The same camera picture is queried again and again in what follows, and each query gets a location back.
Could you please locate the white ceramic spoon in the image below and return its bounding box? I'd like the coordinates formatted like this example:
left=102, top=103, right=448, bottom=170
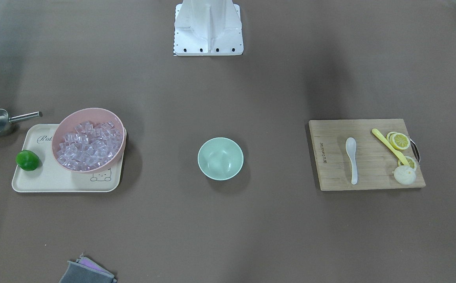
left=345, top=137, right=359, bottom=185

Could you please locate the mint green bowl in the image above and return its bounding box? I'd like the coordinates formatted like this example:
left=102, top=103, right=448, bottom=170
left=197, top=137, right=245, bottom=181

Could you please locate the pink bowl of ice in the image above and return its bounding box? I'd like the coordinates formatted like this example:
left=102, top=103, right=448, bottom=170
left=51, top=108, right=127, bottom=173

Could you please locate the yellow plastic knife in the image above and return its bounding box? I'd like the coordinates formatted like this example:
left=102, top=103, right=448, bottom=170
left=371, top=128, right=409, bottom=165

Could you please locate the wooden cutting board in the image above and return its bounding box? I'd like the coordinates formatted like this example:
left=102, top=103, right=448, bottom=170
left=309, top=119, right=426, bottom=191

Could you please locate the lemon slice stack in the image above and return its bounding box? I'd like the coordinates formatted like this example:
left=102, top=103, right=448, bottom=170
left=386, top=131, right=411, bottom=151

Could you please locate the cream serving tray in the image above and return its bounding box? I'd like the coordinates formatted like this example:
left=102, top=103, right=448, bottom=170
left=12, top=124, right=124, bottom=193

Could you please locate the lemon slice near bun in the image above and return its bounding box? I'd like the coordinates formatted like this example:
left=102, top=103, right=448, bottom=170
left=397, top=156, right=418, bottom=171

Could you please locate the grey folded cloth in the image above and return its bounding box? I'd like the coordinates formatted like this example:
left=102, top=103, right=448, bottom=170
left=59, top=255, right=117, bottom=283

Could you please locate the green lime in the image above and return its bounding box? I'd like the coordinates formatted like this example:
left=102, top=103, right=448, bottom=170
left=15, top=150, right=41, bottom=171

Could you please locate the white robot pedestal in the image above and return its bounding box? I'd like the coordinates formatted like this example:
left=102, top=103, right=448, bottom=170
left=173, top=0, right=244, bottom=56

